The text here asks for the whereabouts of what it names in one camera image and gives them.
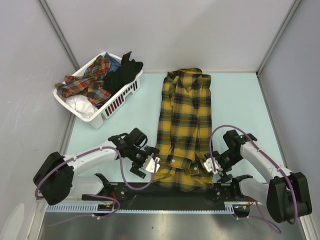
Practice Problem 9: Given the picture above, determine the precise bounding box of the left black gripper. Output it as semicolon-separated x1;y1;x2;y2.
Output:
127;145;159;178

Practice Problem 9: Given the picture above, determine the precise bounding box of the yellow plaid long sleeve shirt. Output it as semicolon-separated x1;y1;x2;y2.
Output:
153;67;213;192

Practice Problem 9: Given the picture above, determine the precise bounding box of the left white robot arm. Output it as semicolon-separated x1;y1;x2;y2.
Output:
33;128;161;206

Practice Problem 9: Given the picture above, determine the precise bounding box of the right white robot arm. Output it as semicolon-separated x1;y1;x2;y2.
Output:
204;127;313;224

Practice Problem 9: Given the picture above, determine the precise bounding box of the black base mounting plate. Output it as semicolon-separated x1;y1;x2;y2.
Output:
97;182;253;211

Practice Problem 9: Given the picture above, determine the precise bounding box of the white plastic laundry basket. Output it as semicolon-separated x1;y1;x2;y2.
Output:
53;52;143;129

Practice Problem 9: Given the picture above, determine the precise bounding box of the white shirt in basket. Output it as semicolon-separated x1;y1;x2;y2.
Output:
65;95;98;119

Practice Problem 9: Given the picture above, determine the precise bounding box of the black shirt in basket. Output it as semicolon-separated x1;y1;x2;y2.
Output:
102;51;144;95

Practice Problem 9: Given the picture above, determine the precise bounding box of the red plaid shirt in basket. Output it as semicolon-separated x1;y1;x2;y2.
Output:
54;55;112;106

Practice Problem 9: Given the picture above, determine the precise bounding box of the blue shirt in basket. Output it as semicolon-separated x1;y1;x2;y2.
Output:
104;52;121;73

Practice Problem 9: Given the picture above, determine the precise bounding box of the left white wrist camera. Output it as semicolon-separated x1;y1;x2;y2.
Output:
142;155;161;173

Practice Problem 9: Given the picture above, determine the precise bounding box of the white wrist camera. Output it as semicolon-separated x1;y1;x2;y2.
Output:
142;155;161;173
203;153;222;175

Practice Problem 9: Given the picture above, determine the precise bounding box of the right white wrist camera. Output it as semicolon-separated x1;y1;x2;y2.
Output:
203;153;222;175

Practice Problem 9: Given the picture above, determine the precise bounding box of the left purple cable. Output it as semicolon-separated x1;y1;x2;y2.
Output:
34;147;161;221

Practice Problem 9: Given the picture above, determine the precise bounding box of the aluminium frame rail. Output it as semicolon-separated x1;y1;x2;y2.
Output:
34;182;308;204

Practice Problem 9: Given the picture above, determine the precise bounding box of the white slotted cable duct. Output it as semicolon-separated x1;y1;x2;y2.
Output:
46;202;235;215

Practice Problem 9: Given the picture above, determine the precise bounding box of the left corner aluminium post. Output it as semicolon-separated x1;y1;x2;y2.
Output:
36;0;80;71

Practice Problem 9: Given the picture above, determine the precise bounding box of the corner aluminium post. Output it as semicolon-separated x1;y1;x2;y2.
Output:
256;0;303;76
36;0;80;71

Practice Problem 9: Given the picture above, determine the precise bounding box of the right corner aluminium post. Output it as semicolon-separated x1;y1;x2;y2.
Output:
256;0;303;76

